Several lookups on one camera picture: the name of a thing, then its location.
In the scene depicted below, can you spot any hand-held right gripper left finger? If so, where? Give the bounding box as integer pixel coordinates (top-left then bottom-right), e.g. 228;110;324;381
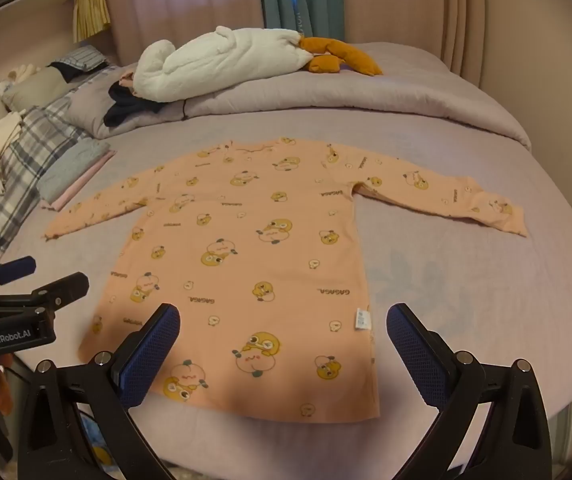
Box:
16;303;182;480

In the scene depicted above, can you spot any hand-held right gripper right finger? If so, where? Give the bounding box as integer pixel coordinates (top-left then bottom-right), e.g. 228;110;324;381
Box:
386;303;553;480

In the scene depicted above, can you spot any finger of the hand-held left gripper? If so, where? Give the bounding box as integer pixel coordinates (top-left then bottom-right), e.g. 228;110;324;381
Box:
0;255;37;295
0;272;91;320

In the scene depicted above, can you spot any peach duck print shirt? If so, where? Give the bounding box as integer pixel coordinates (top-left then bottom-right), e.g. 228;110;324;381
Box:
43;136;528;421

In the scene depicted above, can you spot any folded pink cloth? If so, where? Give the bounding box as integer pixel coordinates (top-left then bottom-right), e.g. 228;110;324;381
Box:
41;152;117;211

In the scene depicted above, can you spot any printed floor mat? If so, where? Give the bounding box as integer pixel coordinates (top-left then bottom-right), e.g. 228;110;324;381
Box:
78;405;117;471

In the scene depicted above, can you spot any folded grey-blue cloth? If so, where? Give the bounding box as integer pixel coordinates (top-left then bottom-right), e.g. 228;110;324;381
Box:
36;137;112;201

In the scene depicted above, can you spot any grey plaid blanket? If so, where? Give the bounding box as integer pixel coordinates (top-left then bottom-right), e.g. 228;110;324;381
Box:
0;95;92;271

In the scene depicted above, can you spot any beige pillow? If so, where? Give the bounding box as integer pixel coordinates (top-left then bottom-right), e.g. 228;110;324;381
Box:
3;65;79;111

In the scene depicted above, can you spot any dark navy garment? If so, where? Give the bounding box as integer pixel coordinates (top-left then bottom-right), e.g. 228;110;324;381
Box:
103;82;167;128

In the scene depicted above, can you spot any striped pillow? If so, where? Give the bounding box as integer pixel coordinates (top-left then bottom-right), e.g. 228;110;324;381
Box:
48;44;109;73

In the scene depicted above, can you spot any white folded duvet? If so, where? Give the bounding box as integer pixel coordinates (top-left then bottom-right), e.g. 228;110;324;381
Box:
63;42;532;153

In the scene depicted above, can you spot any yellow pleated cloth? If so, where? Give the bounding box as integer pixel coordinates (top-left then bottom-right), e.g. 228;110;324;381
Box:
72;0;112;43

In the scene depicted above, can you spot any pink sheer curtain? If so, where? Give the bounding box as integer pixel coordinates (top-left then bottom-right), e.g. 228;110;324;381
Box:
101;0;267;66

